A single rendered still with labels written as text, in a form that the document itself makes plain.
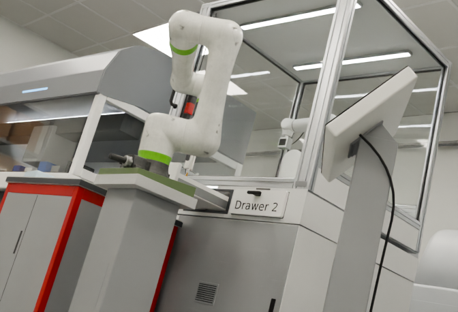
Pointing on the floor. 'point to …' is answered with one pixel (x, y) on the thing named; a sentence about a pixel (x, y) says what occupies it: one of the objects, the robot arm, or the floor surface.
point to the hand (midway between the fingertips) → (189, 161)
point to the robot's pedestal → (128, 244)
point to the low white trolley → (49, 241)
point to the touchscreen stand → (361, 227)
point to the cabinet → (259, 270)
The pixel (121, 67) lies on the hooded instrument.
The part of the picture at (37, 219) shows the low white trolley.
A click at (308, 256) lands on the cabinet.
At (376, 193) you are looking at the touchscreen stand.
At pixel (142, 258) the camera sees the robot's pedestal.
